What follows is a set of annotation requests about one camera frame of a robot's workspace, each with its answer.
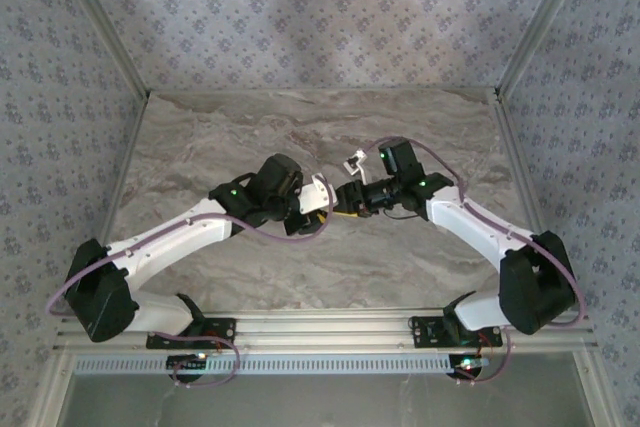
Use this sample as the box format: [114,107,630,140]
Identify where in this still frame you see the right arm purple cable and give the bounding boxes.
[367,135,588,389]

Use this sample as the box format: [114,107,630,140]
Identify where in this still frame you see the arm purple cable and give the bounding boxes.
[45,174,338,390]
[367,135,588,389]

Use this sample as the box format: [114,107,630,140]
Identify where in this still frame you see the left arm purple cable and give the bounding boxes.
[45,174,338,390]

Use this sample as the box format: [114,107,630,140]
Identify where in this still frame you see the aluminium side rail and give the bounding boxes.
[74,90,152,314]
[491,90,572,312]

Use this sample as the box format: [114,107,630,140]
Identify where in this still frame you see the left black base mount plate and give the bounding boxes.
[145,316,238,350]

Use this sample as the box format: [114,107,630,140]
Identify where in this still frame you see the grey slotted cable duct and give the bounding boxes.
[73,352,489,377]

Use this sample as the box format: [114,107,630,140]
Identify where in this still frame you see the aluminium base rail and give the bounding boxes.
[54,308,599,351]

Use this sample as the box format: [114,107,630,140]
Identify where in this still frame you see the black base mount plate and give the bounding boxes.
[145,316,238,350]
[409,312,504,349]

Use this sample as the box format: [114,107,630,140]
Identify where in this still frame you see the black controller board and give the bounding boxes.
[448,354,489,381]
[166,353,209,381]

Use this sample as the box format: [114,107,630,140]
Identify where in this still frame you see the aluminium corner post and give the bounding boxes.
[48,0,152,98]
[493,0,597,98]

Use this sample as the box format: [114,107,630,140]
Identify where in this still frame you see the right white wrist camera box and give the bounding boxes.
[341,147,373,188]

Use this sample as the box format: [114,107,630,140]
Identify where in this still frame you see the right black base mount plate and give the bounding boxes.
[409,312,504,349]

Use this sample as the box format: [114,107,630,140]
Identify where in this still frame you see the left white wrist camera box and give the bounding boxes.
[296,172,337,215]

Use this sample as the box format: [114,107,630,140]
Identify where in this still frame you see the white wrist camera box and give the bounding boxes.
[341,147,373,188]
[296,172,337,215]

